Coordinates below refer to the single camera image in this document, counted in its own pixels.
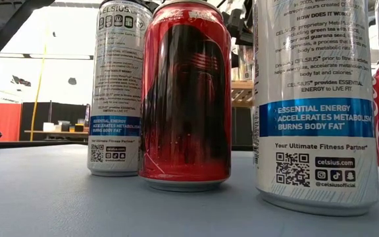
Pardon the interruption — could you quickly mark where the white Celsius can yellow band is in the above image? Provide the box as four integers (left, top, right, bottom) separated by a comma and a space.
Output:
232, 45, 255, 82

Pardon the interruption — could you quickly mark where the wooden slatted shelf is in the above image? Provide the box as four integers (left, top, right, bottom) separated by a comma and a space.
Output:
230, 80, 254, 108

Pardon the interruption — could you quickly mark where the red Star Wars cola can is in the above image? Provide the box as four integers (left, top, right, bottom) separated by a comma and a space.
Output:
138, 0, 232, 193

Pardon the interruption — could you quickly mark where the black cup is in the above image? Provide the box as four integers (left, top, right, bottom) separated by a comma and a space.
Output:
57, 120, 72, 132

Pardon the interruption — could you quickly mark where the wooden desk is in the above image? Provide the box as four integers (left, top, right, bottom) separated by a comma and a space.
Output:
24, 130, 90, 142

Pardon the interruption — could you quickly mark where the white box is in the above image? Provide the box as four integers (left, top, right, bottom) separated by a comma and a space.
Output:
43, 121, 62, 132

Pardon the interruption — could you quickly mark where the red partition panel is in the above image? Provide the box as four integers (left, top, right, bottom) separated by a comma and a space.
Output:
0, 102, 23, 142

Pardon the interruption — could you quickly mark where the yellow hanging cord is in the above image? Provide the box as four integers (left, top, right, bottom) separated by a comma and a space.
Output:
29, 26, 49, 142

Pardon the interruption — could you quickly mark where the dark wall-mounted device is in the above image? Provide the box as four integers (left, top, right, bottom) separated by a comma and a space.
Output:
11, 75, 32, 88

